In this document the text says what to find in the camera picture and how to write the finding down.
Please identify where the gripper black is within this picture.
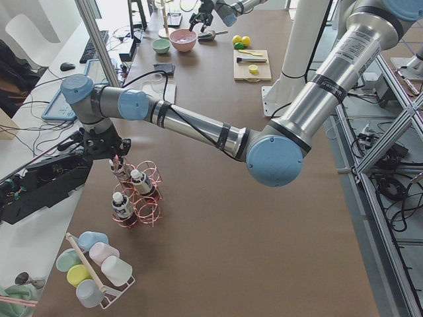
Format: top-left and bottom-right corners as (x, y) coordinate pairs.
(82, 129), (131, 161)
(189, 0), (215, 33)

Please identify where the tea bottle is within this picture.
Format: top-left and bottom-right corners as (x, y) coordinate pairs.
(109, 160), (131, 183)
(130, 169), (160, 201)
(112, 192), (137, 228)

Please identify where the copper wire bottle basket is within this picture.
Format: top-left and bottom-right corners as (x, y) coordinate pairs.
(108, 157), (163, 229)

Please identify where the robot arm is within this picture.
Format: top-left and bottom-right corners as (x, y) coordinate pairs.
(189, 0), (266, 32)
(60, 1), (422, 187)

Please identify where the steel ice scoop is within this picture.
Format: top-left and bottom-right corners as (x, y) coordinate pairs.
(198, 30), (228, 42)

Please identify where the black glass holder tray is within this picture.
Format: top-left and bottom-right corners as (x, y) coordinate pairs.
(167, 13), (182, 28)

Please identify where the pink bowl of ice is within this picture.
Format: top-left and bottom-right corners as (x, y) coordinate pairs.
(169, 29), (197, 52)

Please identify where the wooden glass stand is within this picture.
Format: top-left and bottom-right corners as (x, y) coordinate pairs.
(157, 0), (175, 40)

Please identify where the upper yellow lemon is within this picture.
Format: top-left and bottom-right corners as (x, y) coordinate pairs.
(232, 34), (242, 45)

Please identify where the green bowl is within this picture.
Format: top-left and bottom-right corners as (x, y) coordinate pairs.
(151, 38), (171, 54)

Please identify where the steel cylinder muddler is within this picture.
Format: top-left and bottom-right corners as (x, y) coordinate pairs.
(236, 57), (267, 63)

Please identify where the teach pendant near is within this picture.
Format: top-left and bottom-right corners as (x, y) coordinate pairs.
(41, 90), (77, 122)

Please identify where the teach pendant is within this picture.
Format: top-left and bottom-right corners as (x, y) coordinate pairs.
(83, 59), (109, 85)
(41, 90), (77, 122)

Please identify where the grey folded cloth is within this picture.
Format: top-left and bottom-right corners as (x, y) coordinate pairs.
(153, 63), (176, 76)

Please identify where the wooden cutting board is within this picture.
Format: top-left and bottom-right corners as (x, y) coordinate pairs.
(233, 50), (272, 81)

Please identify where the half lemon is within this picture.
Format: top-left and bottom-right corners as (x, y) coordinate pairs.
(249, 65), (258, 73)

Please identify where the black equipment case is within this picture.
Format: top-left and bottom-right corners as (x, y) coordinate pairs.
(1, 153), (93, 225)

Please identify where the teach pendant far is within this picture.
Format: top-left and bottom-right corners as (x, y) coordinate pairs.
(83, 59), (109, 85)

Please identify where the cream rabbit tray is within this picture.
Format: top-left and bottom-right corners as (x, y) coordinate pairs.
(140, 79), (176, 104)

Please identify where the black computer mouse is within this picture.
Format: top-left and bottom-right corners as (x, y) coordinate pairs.
(59, 62), (75, 72)

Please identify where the black keyboard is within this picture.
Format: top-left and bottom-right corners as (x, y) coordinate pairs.
(79, 30), (108, 64)

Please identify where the blue cup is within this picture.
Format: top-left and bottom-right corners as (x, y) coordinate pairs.
(77, 231), (109, 251)

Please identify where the pink cup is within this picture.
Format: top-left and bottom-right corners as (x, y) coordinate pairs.
(89, 242), (120, 266)

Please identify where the green cup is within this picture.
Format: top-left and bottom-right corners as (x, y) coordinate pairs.
(56, 248), (82, 272)

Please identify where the white cup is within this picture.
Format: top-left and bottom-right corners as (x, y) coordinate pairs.
(101, 256), (133, 287)

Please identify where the yellow cup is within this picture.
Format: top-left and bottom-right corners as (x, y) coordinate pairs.
(66, 264), (91, 287)

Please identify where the white cup rack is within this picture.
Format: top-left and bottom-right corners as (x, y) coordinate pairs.
(65, 232), (135, 310)

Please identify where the grey cup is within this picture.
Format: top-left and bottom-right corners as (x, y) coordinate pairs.
(76, 279), (104, 308)

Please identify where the aluminium frame post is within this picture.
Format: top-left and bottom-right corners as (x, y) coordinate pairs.
(75, 0), (120, 87)

